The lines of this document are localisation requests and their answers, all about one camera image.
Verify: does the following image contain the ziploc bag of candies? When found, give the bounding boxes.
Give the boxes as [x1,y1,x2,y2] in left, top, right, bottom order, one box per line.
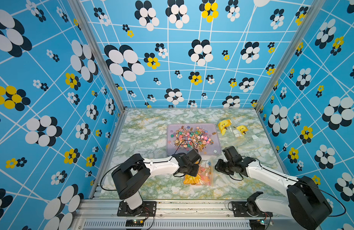
[183,160,213,186]

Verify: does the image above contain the pile of colourful candies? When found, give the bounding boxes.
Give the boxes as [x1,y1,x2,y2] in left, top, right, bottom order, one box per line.
[169,125,218,153]

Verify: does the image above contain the ziploc bag with yellow duck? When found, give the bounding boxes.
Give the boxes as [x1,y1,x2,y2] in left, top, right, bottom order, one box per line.
[233,125,259,141]

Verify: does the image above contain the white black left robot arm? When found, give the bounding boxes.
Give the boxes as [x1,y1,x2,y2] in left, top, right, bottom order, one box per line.
[111,149,201,216]

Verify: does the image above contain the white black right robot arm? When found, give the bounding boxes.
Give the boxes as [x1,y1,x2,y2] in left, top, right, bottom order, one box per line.
[215,146,333,230]

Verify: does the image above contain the lilac plastic tray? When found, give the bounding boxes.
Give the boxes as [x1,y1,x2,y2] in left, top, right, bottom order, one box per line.
[166,123,222,156]

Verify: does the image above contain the right green circuit board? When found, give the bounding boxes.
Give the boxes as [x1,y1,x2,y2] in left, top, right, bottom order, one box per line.
[250,219,271,230]

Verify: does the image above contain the green circuit board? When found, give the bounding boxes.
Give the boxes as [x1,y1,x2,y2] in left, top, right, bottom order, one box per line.
[250,219,271,230]
[125,219,145,229]

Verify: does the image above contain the left green circuit board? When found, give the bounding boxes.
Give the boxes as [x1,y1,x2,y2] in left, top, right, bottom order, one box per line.
[125,219,145,229]

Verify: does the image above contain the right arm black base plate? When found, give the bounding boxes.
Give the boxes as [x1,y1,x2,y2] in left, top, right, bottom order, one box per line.
[228,201,273,218]

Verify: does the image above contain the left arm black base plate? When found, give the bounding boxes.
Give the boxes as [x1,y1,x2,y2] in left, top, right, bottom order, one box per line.
[117,201,157,217]

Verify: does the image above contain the aluminium front rail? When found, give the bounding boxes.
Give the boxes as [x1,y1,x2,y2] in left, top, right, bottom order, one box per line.
[71,199,302,230]

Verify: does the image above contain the aluminium corner post right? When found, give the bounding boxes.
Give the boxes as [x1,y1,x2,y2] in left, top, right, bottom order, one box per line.
[255,0,326,113]

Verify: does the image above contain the aluminium corner post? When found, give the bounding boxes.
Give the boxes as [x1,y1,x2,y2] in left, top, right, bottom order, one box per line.
[255,0,326,113]
[68,0,125,114]

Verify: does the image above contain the aluminium corner post left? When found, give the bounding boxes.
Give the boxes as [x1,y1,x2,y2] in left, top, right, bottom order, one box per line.
[68,0,125,114]

